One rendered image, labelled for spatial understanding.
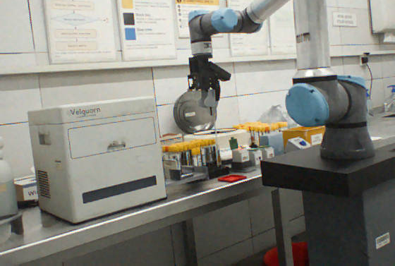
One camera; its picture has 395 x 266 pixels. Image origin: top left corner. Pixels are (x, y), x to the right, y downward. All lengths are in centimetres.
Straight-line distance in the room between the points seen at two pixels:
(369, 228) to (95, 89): 117
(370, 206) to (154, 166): 59
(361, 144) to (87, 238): 76
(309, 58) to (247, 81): 125
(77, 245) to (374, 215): 77
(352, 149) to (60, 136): 78
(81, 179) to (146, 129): 23
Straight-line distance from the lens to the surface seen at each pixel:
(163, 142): 156
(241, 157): 149
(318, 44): 113
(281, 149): 172
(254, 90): 238
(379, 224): 127
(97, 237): 110
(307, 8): 113
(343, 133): 124
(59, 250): 107
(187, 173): 129
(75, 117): 109
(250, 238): 241
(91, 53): 182
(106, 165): 112
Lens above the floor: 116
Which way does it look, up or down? 3 degrees down
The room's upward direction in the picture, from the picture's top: 6 degrees counter-clockwise
